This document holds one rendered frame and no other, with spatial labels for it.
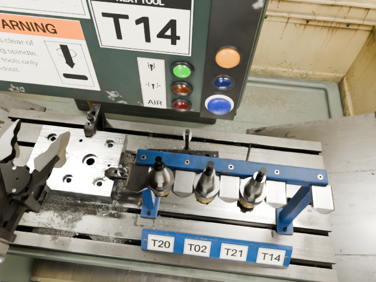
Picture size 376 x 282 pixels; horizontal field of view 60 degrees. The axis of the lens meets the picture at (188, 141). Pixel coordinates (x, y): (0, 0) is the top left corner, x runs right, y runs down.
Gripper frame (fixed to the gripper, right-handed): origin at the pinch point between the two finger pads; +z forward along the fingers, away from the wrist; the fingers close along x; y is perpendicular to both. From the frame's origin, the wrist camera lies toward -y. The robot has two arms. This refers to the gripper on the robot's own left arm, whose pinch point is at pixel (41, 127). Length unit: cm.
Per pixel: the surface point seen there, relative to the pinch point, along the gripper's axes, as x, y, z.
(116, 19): 20.6, -29.9, -1.1
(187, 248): 30, 49, -5
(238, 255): 46, 49, -3
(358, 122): 87, 62, 66
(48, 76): 10.6, -20.3, -2.8
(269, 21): 42, 50, 104
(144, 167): 16.3, 20.5, 5.7
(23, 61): 8.5, -22.7, -3.0
